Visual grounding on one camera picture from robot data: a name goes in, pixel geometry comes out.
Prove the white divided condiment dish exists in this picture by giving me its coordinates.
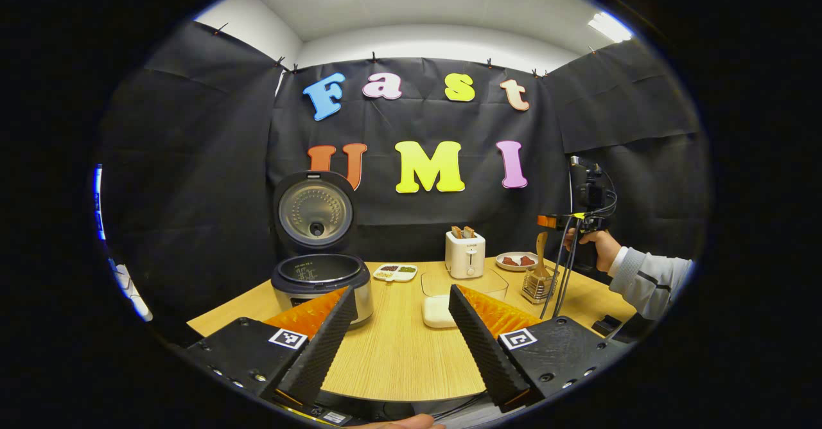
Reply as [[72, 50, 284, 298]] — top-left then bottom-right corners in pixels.
[[372, 263, 419, 283]]

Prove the wooden spoon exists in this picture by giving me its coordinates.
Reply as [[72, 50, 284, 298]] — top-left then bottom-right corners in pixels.
[[534, 231, 554, 279]]

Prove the round white plate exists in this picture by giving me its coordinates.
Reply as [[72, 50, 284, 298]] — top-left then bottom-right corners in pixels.
[[494, 252, 540, 272]]

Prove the clear plastic container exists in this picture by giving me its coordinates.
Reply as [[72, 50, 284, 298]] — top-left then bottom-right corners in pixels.
[[420, 267, 509, 329]]

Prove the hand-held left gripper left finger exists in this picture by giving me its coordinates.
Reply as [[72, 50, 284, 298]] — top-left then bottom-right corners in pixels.
[[182, 285, 358, 410]]

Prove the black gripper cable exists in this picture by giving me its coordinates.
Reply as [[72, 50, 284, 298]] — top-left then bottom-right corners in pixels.
[[539, 159, 617, 319]]

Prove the black silver rice cooker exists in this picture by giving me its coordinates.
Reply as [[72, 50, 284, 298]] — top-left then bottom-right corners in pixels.
[[270, 171, 374, 330]]

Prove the small black device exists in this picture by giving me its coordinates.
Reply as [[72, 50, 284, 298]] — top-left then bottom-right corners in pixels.
[[591, 315, 643, 343]]

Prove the computer monitor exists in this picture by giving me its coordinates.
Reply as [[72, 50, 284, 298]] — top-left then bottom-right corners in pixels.
[[93, 164, 105, 242]]

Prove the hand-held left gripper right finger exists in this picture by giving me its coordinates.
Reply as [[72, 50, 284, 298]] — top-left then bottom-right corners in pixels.
[[448, 283, 629, 414]]

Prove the wire chopstick holder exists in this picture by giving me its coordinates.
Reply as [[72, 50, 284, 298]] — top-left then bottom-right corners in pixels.
[[521, 267, 561, 305]]

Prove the white toaster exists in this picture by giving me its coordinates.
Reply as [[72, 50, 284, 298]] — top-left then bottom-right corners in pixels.
[[444, 230, 487, 280]]

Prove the white side desk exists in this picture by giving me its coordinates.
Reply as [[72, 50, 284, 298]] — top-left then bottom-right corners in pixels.
[[108, 259, 153, 322]]

